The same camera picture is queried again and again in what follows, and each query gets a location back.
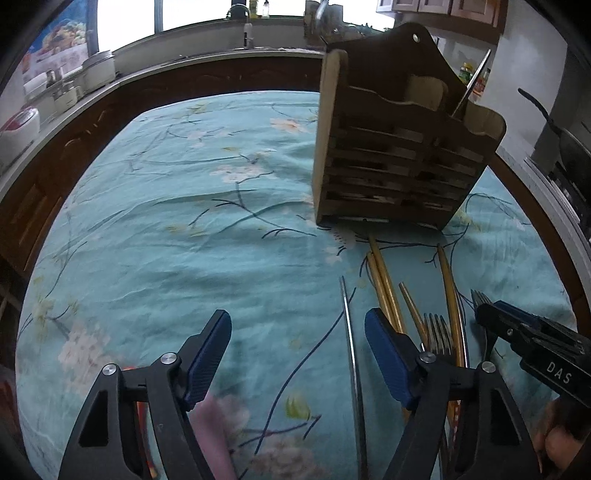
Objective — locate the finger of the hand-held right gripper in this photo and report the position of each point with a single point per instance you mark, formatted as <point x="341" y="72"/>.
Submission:
<point x="501" y="321"/>

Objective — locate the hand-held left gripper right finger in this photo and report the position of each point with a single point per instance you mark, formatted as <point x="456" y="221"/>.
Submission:
<point x="388" y="360"/>

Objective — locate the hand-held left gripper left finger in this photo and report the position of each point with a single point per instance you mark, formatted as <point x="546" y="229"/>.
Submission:
<point x="210" y="360"/>

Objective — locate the silver fork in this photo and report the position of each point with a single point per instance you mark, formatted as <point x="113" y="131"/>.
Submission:
<point x="480" y="297"/>
<point x="436" y="337"/>

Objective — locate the silver table knife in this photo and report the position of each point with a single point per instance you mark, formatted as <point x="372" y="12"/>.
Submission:
<point x="473" y="81"/>
<point x="353" y="350"/>

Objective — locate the brown wooden utensil holder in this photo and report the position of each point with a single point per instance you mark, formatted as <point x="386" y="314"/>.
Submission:
<point x="392" y="161"/>

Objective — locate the person's right hand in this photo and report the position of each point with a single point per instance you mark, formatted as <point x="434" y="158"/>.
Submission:
<point x="556" y="445"/>

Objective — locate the pink cloth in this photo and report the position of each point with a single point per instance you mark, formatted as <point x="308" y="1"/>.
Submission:
<point x="210" y="438"/>

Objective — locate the teal floral tablecloth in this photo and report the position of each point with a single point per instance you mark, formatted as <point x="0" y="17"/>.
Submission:
<point x="184" y="230"/>

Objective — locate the steel stove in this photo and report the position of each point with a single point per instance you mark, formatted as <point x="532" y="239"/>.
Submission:
<point x="568" y="194"/>

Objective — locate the red sauce bottle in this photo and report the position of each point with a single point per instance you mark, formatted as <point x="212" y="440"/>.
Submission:
<point x="485" y="82"/>

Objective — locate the green label sauce bottle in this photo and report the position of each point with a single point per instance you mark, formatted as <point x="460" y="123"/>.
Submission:
<point x="464" y="71"/>

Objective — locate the red and white rice cooker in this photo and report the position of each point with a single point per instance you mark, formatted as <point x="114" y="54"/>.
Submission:
<point x="18" y="129"/>

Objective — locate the small white kitchen appliance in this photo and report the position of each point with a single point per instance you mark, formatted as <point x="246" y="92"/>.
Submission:
<point x="64" y="94"/>

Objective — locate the brown upper kitchen cabinets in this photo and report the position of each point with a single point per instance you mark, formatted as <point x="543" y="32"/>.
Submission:
<point x="438" y="7"/>

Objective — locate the white storage container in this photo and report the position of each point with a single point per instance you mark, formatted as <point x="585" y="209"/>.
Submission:
<point x="37" y="85"/>

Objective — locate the chrome kitchen faucet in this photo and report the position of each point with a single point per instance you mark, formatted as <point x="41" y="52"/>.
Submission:
<point x="248" y="27"/>

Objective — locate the kitchen window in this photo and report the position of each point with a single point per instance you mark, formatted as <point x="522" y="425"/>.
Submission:
<point x="198" y="14"/>

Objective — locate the yellow bottle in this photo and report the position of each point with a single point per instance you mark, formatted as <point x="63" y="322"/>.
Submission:
<point x="254" y="7"/>

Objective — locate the clear bottle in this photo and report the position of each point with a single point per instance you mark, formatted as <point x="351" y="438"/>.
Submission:
<point x="265" y="8"/>

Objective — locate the wall poster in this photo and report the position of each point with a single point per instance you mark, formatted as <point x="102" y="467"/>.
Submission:
<point x="60" y="41"/>

